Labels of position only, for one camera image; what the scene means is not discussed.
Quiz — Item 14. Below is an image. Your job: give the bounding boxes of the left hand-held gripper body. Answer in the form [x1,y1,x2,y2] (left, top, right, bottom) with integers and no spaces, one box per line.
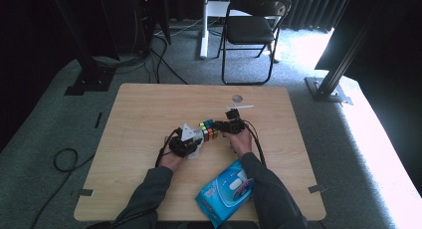
[168,122,201,158]

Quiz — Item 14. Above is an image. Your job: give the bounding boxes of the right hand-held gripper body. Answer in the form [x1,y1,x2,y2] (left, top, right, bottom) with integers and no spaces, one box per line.
[225,104,255,135]

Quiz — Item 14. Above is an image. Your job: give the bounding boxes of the white wet wipe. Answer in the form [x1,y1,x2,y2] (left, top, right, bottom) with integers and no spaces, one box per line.
[186,128,205,160]

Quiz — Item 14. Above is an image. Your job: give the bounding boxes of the multicoloured puzzle cube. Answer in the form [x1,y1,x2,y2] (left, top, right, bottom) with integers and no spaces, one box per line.
[198,118,220,143]

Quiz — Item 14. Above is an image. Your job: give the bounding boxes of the blue wet wipes pack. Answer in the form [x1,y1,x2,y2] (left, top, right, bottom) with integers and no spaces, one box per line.
[194,157,255,229]

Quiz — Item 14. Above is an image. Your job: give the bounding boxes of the person's left hand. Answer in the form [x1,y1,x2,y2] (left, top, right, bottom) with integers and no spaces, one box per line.
[159,136,185,172]

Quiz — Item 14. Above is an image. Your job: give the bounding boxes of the person's right hand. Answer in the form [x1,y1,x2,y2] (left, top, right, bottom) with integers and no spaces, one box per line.
[229,126,254,157]

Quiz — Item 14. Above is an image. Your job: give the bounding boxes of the white desk leg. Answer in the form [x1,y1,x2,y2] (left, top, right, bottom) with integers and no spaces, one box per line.
[198,0,233,60]

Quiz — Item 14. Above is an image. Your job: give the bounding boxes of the black folding chair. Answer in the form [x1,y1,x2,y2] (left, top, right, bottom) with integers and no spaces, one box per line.
[217,0,293,87]

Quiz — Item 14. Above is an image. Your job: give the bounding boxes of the black metal stand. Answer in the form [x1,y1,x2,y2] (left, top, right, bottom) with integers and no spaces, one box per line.
[304,9,379,107]
[49,0,117,97]

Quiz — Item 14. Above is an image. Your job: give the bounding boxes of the dark equipment cabinet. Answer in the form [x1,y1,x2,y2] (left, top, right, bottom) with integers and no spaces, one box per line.
[131,0,172,54]

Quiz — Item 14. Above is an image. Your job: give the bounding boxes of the dark curtain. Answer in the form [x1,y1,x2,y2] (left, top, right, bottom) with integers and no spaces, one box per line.
[285,0,353,33]

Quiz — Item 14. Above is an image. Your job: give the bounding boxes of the left hand-held gripper cable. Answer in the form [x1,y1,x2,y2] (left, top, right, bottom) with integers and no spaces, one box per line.
[154,126,183,169]

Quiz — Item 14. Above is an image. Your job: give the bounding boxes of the hand-held gripper cable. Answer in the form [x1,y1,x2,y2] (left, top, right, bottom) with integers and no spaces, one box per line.
[154,126,183,169]
[243,119,267,167]

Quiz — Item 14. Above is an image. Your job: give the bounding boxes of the right hand-held gripper cable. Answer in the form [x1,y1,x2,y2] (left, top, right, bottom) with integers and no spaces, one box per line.
[243,119,267,167]

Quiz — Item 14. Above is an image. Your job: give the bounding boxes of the white floor cable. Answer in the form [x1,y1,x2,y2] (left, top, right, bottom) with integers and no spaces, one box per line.
[154,17,204,38]

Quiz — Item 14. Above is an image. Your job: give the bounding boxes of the bundle of dark cables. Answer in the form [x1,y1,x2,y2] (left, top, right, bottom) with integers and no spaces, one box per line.
[92,52,148,75]

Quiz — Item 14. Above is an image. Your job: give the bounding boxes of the looped black floor cable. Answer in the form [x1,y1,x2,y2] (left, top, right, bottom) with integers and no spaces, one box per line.
[30,147,97,229]

